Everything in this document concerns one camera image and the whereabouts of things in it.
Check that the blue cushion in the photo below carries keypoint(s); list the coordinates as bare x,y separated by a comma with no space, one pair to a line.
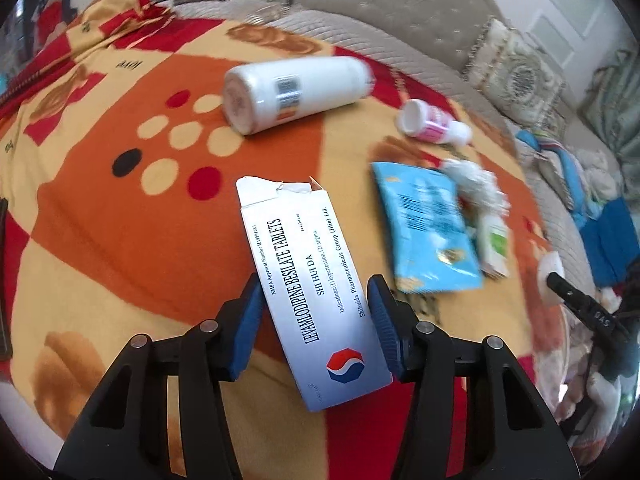
610,240

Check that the light blue snack packet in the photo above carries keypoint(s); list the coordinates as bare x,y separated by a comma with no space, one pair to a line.
425,230

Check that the pale grey bundled clothes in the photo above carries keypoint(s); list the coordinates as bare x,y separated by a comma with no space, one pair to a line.
600,170

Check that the colourful striped blanket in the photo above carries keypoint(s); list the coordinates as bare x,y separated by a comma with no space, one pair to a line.
550,155

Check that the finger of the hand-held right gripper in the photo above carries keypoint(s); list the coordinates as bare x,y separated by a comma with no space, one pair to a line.
585,305

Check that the white medicine box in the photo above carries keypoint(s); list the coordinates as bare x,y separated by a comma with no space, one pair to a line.
310,285

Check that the teal patterned curtain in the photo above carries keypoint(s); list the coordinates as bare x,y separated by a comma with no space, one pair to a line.
615,92

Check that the large white bottle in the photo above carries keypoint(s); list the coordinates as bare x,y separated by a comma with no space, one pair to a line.
310,90

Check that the small white bottle pink label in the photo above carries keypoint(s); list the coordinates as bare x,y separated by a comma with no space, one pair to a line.
435,122

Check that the orange red printed blanket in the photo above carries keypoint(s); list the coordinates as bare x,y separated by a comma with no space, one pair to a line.
125,260

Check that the grey quilted sofa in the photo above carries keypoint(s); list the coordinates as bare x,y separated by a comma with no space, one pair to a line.
400,25

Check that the large patterned beige cushion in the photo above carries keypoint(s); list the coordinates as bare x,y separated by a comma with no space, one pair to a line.
525,80

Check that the small white green box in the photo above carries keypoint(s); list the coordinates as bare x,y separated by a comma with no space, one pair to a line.
494,242

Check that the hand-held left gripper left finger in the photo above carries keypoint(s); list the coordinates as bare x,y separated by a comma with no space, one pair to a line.
247,330

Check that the white crumpled wrapper packet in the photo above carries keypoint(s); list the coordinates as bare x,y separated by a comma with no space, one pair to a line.
475,185

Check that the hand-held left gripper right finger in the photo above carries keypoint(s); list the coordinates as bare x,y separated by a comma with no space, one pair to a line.
382,325

